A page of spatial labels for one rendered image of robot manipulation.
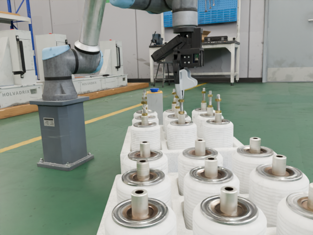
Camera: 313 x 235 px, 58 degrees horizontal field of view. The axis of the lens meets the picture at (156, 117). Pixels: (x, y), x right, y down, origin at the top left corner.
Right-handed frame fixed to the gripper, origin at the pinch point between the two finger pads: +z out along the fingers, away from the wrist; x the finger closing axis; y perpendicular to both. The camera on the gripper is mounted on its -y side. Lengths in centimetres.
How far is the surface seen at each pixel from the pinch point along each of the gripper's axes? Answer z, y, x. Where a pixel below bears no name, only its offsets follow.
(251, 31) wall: -60, 6, 500
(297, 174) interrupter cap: 8.9, 30.4, -36.0
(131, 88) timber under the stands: 31, -172, 333
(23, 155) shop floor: 35, -88, 20
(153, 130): 10.2, -6.4, -7.2
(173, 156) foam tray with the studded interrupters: 17.7, 0.1, -8.6
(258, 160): 9.6, 24.1, -28.9
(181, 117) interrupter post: 7.2, 0.9, -1.1
